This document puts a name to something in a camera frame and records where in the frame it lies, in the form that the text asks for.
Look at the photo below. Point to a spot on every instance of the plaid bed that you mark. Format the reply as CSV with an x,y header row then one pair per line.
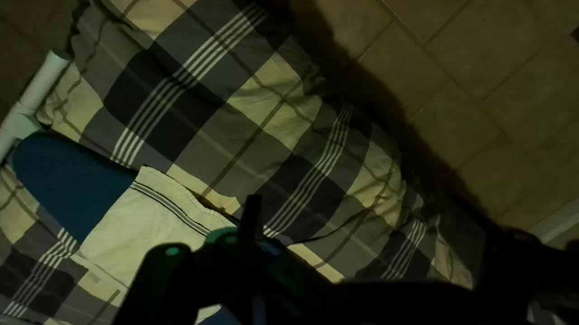
x,y
199,101

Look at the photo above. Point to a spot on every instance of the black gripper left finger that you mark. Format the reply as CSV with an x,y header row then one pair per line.
x,y
165,281

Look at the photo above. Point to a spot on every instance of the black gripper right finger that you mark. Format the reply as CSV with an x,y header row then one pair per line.
x,y
525,276

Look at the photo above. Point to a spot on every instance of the white plastic pipe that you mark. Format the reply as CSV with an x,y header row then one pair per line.
x,y
29,99

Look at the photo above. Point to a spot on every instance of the blue mat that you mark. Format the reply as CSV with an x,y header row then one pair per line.
x,y
66,180

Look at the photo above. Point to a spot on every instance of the white striped cloth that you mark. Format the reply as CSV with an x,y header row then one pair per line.
x,y
138,222

